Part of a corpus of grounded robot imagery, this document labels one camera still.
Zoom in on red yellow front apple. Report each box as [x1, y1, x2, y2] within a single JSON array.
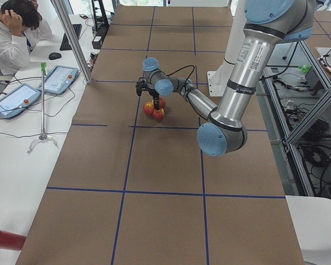
[[152, 108, 165, 120]]

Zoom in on aluminium frame post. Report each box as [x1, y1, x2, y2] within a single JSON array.
[[51, 0, 92, 84]]

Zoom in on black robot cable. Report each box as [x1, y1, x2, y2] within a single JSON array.
[[165, 65, 197, 83]]

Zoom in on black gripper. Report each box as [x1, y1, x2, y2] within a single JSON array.
[[136, 78, 159, 110]]

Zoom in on red yellow apple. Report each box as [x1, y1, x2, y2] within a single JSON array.
[[143, 102, 154, 115], [152, 108, 165, 120], [159, 97, 166, 109]]

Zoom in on person in white hoodie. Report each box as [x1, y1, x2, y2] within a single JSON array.
[[0, 1, 52, 75]]

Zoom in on grey power box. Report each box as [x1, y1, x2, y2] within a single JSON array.
[[305, 68, 324, 96]]

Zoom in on black computer mouse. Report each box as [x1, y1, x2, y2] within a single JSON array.
[[49, 52, 62, 60]]

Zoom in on blue teach pendant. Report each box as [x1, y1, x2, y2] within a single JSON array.
[[0, 83, 41, 119], [41, 63, 78, 95]]

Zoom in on red yellow left apple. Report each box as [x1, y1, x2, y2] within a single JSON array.
[[143, 102, 154, 115]]

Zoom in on black device on table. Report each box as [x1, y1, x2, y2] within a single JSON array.
[[90, 0, 110, 50]]

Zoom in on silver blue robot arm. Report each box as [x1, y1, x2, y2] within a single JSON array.
[[136, 1, 315, 156]]

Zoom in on blue teach pendant far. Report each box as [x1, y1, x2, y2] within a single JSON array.
[[41, 63, 78, 95]]

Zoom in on blue teach pendant near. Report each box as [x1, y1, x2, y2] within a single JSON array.
[[0, 83, 41, 119]]

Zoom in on metal stand with green clip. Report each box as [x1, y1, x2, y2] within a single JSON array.
[[27, 62, 58, 154]]

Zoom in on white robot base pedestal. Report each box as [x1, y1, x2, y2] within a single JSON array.
[[207, 0, 246, 97]]

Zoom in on red cylinder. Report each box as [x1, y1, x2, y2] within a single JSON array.
[[0, 230, 26, 251]]

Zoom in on black keyboard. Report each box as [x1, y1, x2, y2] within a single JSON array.
[[59, 23, 83, 51]]

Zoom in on aluminium truss frame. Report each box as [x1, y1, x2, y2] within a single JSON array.
[[258, 16, 331, 197]]

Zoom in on red yellow top apple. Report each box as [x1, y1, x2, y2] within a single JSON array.
[[159, 97, 166, 109]]

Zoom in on white chair back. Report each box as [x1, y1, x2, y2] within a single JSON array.
[[286, 195, 331, 264]]

